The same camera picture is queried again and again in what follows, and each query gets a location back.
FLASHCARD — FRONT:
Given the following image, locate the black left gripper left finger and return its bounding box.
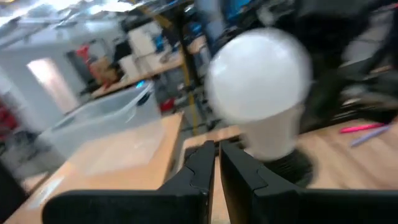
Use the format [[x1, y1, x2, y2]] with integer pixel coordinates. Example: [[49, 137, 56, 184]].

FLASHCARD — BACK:
[[42, 140, 216, 224]]

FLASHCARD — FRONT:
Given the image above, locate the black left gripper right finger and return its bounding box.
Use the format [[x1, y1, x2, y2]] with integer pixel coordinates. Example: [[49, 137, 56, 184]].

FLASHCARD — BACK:
[[219, 140, 398, 224]]

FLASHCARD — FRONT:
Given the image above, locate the silver lamp stand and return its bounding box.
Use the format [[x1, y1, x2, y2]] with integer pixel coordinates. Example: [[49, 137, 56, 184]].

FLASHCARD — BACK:
[[261, 149, 315, 189]]

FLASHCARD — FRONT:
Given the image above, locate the white lightbulb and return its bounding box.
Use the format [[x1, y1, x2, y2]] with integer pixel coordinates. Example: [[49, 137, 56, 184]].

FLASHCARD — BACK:
[[204, 27, 313, 161]]

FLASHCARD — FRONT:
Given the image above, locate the light wooden desk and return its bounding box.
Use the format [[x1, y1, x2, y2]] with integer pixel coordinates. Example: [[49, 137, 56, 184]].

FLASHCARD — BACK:
[[2, 111, 184, 224]]

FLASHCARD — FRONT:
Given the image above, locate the clear plastic storage bin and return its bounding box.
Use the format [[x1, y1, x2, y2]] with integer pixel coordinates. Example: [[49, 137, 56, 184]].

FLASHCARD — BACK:
[[37, 81, 165, 175]]

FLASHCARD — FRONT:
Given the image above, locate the purple pen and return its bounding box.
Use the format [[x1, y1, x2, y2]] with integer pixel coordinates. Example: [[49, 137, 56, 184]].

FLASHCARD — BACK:
[[349, 124, 392, 147]]

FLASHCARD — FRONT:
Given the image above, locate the pink pen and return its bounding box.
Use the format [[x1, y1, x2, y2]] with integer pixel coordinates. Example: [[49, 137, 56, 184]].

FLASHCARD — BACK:
[[339, 123, 386, 134]]

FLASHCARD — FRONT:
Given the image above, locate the brown cardboard box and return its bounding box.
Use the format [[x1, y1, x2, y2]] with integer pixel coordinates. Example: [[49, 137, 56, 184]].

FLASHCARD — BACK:
[[91, 57, 121, 85]]

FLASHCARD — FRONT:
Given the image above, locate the yellow cord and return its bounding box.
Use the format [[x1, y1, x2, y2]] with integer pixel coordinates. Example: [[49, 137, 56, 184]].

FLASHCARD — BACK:
[[180, 52, 200, 136]]

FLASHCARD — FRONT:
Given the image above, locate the red strap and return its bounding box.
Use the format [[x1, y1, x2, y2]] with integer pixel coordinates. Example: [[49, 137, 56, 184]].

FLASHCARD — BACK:
[[74, 43, 94, 63]]

